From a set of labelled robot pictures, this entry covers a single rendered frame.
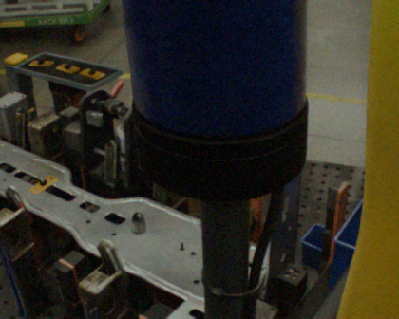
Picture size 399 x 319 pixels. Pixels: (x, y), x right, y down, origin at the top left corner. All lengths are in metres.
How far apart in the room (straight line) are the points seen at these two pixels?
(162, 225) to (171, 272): 0.17
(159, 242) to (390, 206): 1.10
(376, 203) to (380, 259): 0.04
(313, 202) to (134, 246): 0.80
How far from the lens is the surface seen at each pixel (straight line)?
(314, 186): 2.12
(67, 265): 1.42
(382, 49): 0.32
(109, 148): 1.61
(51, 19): 5.38
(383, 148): 0.34
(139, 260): 1.38
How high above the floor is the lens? 1.92
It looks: 37 degrees down
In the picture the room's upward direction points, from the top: 7 degrees counter-clockwise
